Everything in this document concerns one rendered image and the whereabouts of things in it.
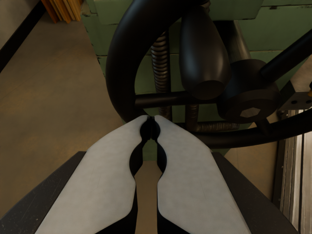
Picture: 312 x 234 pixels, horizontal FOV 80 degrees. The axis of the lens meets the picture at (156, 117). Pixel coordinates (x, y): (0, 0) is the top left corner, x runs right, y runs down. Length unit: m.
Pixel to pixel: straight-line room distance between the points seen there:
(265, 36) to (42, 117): 1.22
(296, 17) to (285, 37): 0.04
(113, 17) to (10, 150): 1.18
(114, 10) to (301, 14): 0.31
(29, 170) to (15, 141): 0.22
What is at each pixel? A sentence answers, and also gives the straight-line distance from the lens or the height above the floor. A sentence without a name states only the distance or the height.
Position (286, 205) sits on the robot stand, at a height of 0.19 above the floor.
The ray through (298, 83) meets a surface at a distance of 0.56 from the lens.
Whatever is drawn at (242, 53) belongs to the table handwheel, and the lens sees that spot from 0.24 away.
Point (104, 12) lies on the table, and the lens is 0.24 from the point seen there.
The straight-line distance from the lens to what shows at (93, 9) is 0.36.
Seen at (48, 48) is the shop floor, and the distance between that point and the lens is 1.79.
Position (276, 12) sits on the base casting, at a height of 0.79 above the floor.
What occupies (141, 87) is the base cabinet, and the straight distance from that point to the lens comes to 0.47.
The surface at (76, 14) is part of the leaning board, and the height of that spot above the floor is 0.07.
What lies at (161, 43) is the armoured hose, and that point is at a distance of 0.23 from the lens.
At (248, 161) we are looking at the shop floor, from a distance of 1.11.
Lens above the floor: 0.97
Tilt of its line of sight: 60 degrees down
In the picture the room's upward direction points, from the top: 4 degrees counter-clockwise
